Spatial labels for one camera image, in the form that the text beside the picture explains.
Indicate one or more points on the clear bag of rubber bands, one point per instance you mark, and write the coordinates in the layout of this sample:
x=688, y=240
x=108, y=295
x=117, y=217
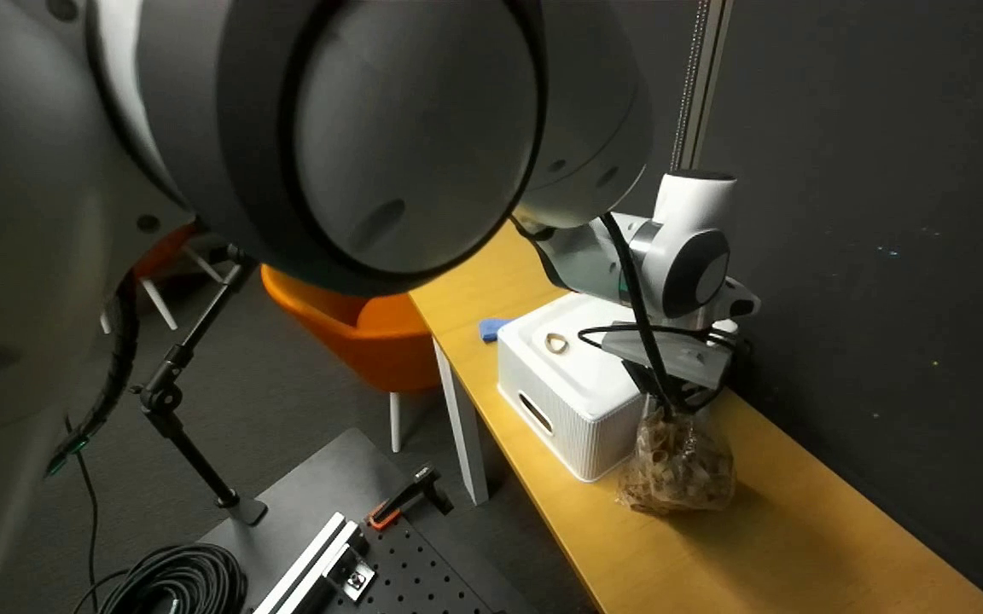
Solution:
x=680, y=464

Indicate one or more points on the white table leg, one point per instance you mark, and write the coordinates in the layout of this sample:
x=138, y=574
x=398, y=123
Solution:
x=457, y=431

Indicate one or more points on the tan rubber band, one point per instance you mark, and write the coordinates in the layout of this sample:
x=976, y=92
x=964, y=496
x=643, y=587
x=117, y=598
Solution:
x=547, y=343

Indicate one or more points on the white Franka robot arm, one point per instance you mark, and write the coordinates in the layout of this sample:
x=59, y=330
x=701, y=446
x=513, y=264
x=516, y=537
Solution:
x=401, y=137

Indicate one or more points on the blue sponge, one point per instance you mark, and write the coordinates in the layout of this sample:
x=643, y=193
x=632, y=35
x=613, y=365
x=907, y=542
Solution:
x=494, y=333

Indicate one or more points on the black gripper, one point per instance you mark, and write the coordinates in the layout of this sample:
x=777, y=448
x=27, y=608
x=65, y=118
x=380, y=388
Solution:
x=684, y=353

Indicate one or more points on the black perforated breadboard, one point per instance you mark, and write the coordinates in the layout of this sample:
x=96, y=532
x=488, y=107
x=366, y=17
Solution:
x=410, y=582

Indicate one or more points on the black tripod stand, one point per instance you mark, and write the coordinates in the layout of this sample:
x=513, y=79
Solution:
x=178, y=427

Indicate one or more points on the white plastic box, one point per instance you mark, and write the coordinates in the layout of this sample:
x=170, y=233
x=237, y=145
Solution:
x=580, y=396

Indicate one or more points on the aluminium wall profile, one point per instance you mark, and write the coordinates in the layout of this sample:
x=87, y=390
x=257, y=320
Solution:
x=701, y=79

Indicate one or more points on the orange plastic chair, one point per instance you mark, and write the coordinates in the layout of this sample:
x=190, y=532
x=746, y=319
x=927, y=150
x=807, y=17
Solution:
x=163, y=256
x=377, y=343

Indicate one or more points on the aluminium rail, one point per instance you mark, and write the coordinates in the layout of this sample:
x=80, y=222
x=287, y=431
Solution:
x=308, y=565

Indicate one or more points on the grey metal plate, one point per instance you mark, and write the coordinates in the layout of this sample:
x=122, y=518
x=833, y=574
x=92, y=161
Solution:
x=321, y=477

